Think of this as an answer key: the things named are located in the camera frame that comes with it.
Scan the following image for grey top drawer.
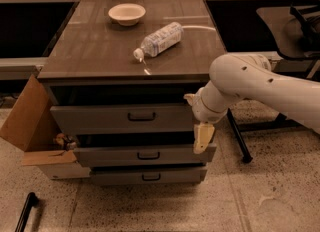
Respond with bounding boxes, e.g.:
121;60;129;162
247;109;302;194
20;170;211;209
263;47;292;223
50;104;195;135

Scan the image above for grey drawer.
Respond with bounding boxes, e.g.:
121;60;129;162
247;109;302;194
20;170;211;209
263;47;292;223
50;104;195;135
74;144;216;168
90;166;207;186

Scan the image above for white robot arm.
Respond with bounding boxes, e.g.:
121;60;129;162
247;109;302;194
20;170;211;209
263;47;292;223
184;54;320;154

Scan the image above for grey middle drawer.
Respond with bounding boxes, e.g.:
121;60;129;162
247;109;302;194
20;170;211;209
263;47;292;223
74;144;216;168

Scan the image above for grey bottom drawer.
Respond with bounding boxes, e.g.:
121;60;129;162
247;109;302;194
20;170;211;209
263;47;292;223
90;166;207;186

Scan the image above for grey drawer cabinet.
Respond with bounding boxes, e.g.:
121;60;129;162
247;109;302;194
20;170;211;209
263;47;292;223
38;0;225;178

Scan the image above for black table leg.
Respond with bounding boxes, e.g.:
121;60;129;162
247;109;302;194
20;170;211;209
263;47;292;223
227;110;252;163

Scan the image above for clear plastic water bottle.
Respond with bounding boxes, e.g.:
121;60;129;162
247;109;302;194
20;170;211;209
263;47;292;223
133;22;183;60

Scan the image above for black chair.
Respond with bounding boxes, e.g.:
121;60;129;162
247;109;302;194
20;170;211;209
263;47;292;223
257;0;320;79

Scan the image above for small items in box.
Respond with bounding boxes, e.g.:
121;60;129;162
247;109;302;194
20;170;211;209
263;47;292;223
54;133;77;151

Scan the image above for white bowl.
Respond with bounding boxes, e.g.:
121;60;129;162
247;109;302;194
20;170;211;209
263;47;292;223
108;3;146;26

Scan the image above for brown cardboard box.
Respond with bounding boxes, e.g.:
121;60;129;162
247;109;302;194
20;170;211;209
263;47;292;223
0;76;90;180

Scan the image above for black bar on floor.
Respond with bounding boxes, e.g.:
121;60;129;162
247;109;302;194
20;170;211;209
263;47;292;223
15;192;39;232

